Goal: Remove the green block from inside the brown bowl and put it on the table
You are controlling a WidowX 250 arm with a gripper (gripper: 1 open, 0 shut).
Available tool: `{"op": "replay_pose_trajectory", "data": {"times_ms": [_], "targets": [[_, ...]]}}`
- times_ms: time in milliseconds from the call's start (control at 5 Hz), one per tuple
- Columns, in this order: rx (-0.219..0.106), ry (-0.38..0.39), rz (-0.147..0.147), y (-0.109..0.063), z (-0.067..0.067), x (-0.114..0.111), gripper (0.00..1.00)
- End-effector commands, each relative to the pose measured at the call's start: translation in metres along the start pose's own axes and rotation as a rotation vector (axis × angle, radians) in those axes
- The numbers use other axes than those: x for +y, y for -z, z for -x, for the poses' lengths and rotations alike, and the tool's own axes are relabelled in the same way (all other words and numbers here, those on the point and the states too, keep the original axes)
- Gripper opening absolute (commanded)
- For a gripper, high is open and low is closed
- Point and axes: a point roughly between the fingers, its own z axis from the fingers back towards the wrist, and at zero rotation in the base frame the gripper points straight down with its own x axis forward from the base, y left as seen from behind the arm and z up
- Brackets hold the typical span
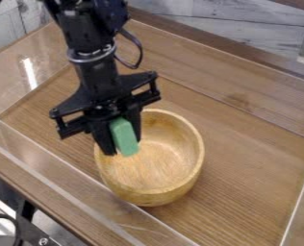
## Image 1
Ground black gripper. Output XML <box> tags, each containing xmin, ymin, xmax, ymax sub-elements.
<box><xmin>50</xmin><ymin>58</ymin><xmax>161</xmax><ymax>156</ymax></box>

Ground green rectangular block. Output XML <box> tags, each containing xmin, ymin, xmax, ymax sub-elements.
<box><xmin>110</xmin><ymin>117</ymin><xmax>139</xmax><ymax>157</ymax></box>

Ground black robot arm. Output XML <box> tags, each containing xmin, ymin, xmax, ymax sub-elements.
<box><xmin>42</xmin><ymin>0</ymin><xmax>161</xmax><ymax>156</ymax></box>

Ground brown wooden bowl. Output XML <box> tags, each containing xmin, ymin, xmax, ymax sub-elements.
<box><xmin>94</xmin><ymin>109</ymin><xmax>206</xmax><ymax>207</ymax></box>

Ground black cable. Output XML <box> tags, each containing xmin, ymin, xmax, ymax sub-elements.
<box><xmin>113</xmin><ymin>28</ymin><xmax>145</xmax><ymax>70</ymax></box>

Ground clear acrylic front wall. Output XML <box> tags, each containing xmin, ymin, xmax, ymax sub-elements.
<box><xmin>0</xmin><ymin>121</ymin><xmax>198</xmax><ymax>246</ymax></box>

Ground black table leg bracket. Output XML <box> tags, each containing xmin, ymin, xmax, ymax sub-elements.
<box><xmin>15</xmin><ymin>200</ymin><xmax>62</xmax><ymax>246</ymax></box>

